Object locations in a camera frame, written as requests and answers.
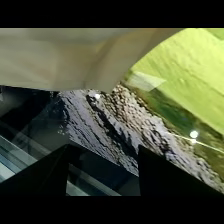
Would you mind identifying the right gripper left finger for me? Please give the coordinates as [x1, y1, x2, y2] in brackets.
[0, 143, 71, 197]

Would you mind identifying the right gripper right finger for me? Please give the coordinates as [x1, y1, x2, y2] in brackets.
[137, 144, 224, 197]

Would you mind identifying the cream white shirt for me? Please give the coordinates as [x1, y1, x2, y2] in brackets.
[0, 27, 185, 94]

